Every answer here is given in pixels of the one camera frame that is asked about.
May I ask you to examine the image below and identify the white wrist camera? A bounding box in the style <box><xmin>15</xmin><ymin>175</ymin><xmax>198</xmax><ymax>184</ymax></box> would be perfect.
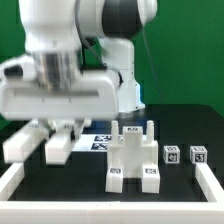
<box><xmin>0</xmin><ymin>54</ymin><xmax>37</xmax><ymax>82</ymax></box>

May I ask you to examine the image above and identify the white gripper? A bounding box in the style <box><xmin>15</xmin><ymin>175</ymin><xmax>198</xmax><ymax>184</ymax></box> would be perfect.
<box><xmin>0</xmin><ymin>54</ymin><xmax>120</xmax><ymax>141</ymax></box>

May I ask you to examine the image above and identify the white U-shaped fence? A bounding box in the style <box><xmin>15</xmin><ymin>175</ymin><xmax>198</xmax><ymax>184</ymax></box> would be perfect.
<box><xmin>0</xmin><ymin>163</ymin><xmax>224</xmax><ymax>224</ymax></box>

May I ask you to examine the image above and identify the white tagged cube left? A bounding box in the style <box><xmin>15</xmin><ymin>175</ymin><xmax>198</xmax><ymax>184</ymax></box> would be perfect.
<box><xmin>163</xmin><ymin>145</ymin><xmax>180</xmax><ymax>164</ymax></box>

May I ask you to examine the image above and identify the white chair back frame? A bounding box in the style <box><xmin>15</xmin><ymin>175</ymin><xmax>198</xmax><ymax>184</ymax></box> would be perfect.
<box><xmin>3</xmin><ymin>119</ymin><xmax>92</xmax><ymax>165</ymax></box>

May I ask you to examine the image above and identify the white tagged cube right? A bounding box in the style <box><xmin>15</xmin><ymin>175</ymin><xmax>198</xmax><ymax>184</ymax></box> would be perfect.
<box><xmin>190</xmin><ymin>146</ymin><xmax>207</xmax><ymax>164</ymax></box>

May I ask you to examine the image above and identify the white marker base plate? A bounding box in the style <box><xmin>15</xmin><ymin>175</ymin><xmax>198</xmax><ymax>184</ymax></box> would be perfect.
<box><xmin>72</xmin><ymin>134</ymin><xmax>111</xmax><ymax>152</ymax></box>

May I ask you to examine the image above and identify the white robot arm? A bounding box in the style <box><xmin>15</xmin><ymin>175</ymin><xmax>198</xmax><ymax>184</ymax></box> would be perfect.
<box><xmin>0</xmin><ymin>0</ymin><xmax>158</xmax><ymax>130</ymax></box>

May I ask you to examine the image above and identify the white chair seat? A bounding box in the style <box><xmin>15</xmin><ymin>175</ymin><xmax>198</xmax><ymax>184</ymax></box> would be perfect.
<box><xmin>107</xmin><ymin>120</ymin><xmax>158</xmax><ymax>178</ymax></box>

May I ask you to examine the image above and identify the white tagged cube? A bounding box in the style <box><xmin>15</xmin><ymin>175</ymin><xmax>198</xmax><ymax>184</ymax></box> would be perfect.
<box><xmin>190</xmin><ymin>146</ymin><xmax>207</xmax><ymax>164</ymax></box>
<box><xmin>163</xmin><ymin>145</ymin><xmax>180</xmax><ymax>164</ymax></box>

